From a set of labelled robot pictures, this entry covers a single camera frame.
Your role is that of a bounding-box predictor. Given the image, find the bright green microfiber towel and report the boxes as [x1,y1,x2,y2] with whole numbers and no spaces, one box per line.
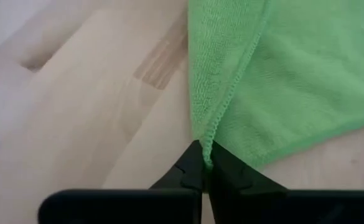
[187,0,364,171]

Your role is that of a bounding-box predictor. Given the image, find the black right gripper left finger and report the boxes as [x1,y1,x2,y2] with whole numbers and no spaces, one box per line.
[38,139,205,224]

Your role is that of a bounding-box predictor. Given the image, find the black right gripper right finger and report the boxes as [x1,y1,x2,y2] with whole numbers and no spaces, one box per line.
[207,141,364,224]

